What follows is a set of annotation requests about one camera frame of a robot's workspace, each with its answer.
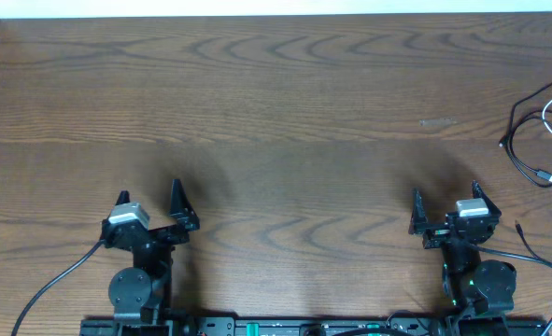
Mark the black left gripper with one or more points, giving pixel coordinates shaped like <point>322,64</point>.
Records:
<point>184,214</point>

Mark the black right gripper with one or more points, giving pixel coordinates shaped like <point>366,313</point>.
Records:
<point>437,233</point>

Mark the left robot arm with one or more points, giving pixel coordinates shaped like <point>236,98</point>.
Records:
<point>141,294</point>

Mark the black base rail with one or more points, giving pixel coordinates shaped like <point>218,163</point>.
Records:
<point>404,323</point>

